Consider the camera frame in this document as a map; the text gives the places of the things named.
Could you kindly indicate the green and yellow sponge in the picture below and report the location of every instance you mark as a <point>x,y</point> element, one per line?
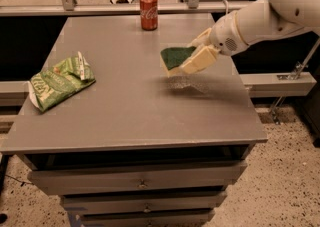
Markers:
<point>172,57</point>

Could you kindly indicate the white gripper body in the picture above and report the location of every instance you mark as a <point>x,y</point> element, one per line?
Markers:
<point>224,36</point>

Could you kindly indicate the bottom grey drawer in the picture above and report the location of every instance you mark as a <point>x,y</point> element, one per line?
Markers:
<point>152,219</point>

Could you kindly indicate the middle grey drawer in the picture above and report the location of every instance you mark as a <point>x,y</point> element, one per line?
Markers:
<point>145,202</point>

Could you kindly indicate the grey drawer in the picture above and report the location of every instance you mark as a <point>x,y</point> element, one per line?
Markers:
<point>152,219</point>
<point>145,202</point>
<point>137,178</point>

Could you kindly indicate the red cola can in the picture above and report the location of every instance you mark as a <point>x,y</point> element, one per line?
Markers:
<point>149,14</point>

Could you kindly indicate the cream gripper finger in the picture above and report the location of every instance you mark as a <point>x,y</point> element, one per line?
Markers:
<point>203,57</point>
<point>202,39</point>

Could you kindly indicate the top grey drawer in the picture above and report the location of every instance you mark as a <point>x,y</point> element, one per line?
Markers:
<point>137,178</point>

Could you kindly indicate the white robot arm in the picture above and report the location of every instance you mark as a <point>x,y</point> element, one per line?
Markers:
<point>261,20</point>

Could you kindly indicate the green jalapeno chip bag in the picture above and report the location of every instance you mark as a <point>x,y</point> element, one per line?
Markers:
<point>52,86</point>

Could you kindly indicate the grey drawer cabinet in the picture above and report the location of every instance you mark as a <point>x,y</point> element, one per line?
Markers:
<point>134,115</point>

